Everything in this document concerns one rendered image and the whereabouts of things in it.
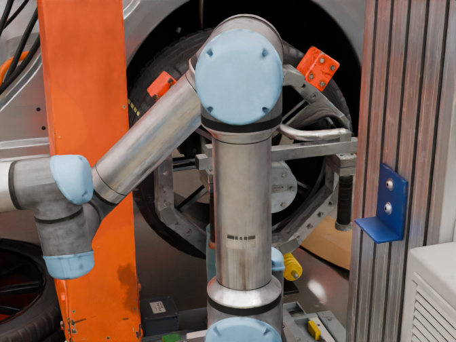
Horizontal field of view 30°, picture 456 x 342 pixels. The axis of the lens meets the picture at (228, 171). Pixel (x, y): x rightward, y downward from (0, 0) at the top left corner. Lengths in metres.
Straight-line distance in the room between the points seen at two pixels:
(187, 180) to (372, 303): 3.12
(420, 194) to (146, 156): 0.45
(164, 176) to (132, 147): 0.88
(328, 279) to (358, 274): 2.14
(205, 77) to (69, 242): 0.35
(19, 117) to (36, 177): 1.10
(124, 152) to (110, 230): 0.57
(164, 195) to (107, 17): 0.65
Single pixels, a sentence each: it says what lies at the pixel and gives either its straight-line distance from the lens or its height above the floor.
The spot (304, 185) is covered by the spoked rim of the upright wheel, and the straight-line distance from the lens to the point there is 2.50.
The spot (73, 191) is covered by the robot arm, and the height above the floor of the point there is 1.22.
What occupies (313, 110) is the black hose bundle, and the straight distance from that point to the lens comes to 2.20.
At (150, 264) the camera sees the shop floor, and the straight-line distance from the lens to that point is 3.61.
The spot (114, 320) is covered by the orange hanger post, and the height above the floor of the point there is 0.64.
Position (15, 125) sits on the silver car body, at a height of 0.96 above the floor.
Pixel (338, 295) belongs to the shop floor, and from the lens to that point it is 3.40.
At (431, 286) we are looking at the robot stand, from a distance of 1.06.
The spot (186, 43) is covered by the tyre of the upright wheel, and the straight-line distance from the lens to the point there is 2.39.
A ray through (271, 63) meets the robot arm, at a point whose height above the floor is 1.43.
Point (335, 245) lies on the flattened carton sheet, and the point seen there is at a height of 0.01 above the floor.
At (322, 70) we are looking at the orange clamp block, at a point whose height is 1.11.
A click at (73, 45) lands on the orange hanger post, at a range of 1.77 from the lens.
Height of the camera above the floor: 1.73
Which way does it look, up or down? 23 degrees down
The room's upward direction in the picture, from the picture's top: straight up
